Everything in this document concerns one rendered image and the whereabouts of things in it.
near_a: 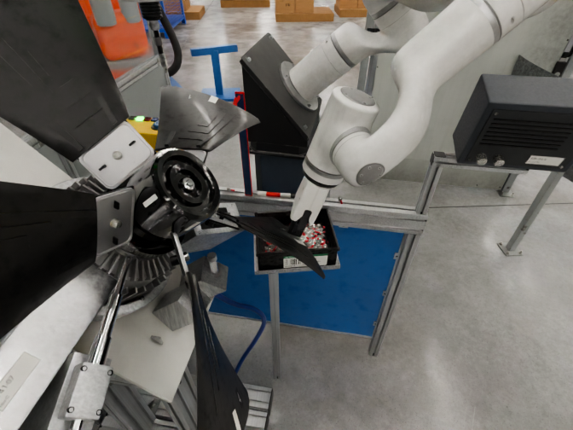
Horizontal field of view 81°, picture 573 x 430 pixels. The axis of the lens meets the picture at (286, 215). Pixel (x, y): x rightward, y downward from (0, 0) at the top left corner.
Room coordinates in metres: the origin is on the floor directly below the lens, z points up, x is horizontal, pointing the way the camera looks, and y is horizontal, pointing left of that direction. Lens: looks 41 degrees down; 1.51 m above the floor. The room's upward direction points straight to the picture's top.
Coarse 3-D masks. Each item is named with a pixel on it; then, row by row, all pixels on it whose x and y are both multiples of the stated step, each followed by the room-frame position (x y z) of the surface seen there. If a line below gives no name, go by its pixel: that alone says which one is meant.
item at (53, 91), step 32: (0, 0) 0.51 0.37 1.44; (32, 0) 0.53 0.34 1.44; (64, 0) 0.55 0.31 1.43; (0, 32) 0.48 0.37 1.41; (32, 32) 0.49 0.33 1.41; (64, 32) 0.51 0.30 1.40; (0, 64) 0.45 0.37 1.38; (32, 64) 0.47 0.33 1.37; (64, 64) 0.48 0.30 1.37; (96, 64) 0.50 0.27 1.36; (0, 96) 0.43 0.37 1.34; (32, 96) 0.44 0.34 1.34; (64, 96) 0.45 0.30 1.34; (96, 96) 0.47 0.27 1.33; (32, 128) 0.42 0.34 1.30; (64, 128) 0.43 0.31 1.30; (96, 128) 0.45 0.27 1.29
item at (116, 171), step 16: (128, 128) 0.46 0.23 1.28; (96, 144) 0.44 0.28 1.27; (112, 144) 0.44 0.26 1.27; (128, 144) 0.45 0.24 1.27; (144, 144) 0.46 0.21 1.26; (80, 160) 0.42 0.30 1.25; (96, 160) 0.43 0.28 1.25; (112, 160) 0.43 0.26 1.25; (128, 160) 0.44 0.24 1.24; (144, 160) 0.44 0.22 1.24; (96, 176) 0.41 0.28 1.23; (112, 176) 0.42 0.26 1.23; (128, 176) 0.42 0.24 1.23
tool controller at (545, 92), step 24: (480, 96) 0.76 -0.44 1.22; (504, 96) 0.72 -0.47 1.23; (528, 96) 0.71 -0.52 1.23; (552, 96) 0.71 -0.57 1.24; (480, 120) 0.71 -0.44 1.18; (504, 120) 0.70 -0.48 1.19; (528, 120) 0.69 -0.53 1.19; (552, 120) 0.68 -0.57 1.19; (456, 144) 0.79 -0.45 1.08; (480, 144) 0.72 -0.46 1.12; (504, 144) 0.71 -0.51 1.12; (528, 144) 0.70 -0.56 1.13; (552, 144) 0.69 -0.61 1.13; (528, 168) 0.72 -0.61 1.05; (552, 168) 0.70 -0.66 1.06
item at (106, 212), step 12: (120, 192) 0.35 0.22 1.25; (132, 192) 0.37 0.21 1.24; (96, 204) 0.32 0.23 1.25; (108, 204) 0.34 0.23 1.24; (120, 204) 0.35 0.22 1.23; (132, 204) 0.36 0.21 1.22; (108, 216) 0.33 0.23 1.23; (120, 216) 0.35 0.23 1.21; (132, 216) 0.36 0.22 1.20; (108, 228) 0.33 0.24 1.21; (120, 228) 0.34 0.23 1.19; (132, 228) 0.36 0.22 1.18; (108, 240) 0.32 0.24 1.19; (120, 240) 0.34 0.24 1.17
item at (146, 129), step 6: (132, 120) 0.94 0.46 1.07; (138, 120) 0.94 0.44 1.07; (150, 120) 0.94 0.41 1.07; (138, 126) 0.90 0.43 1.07; (144, 126) 0.90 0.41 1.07; (150, 126) 0.90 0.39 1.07; (138, 132) 0.87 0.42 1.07; (144, 132) 0.87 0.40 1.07; (150, 132) 0.87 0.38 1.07; (156, 132) 0.87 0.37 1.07; (144, 138) 0.86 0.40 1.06; (150, 138) 0.86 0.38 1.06; (156, 138) 0.86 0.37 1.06; (150, 144) 0.86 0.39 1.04
